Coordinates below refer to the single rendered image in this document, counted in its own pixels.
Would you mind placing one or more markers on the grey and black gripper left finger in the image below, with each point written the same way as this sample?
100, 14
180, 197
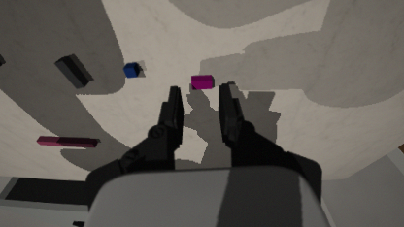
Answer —
155, 152

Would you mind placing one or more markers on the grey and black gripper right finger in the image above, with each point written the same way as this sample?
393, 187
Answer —
247, 145

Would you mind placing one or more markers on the small blue cube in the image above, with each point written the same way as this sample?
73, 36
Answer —
131, 70

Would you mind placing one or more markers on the magenta rectangular block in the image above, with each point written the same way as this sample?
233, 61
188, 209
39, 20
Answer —
201, 82

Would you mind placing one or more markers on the pink rod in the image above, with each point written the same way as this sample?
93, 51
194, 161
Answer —
62, 141

